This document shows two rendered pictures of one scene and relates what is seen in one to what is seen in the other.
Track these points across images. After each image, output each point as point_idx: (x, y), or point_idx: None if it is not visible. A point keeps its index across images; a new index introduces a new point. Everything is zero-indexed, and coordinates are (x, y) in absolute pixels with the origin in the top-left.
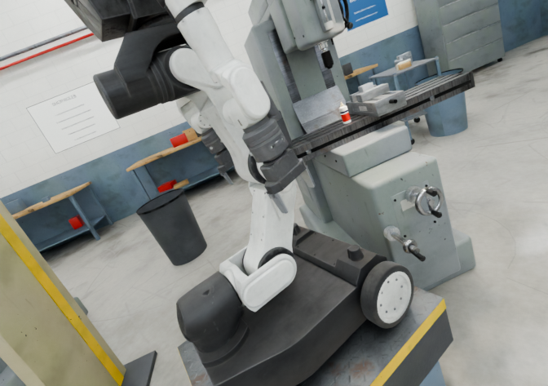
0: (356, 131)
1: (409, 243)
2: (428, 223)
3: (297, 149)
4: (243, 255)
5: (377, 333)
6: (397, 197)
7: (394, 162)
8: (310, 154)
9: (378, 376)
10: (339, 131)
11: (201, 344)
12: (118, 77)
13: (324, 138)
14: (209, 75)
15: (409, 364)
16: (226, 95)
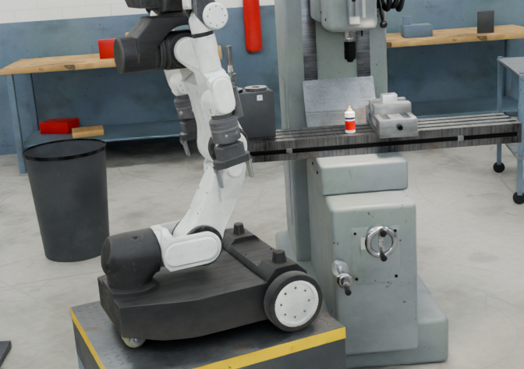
0: (354, 147)
1: (344, 276)
2: (387, 274)
3: (276, 143)
4: (175, 225)
5: (271, 333)
6: (359, 231)
7: (376, 196)
8: (290, 154)
9: (253, 353)
10: (333, 140)
11: (116, 279)
12: (136, 47)
13: (312, 141)
14: None
15: (288, 364)
16: None
